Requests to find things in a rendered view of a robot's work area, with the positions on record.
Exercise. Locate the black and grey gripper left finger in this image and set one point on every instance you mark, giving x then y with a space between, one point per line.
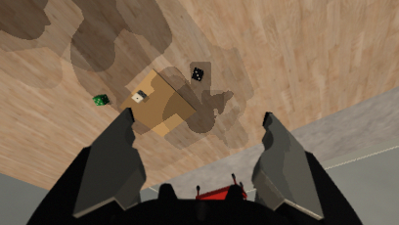
101 182

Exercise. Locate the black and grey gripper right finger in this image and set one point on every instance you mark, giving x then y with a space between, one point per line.
292 182

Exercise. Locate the black die with white pips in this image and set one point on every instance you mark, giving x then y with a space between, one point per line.
197 74

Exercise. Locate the green die with white pips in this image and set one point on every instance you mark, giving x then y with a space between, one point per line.
101 100

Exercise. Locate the beige and black die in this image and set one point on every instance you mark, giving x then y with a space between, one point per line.
139 96

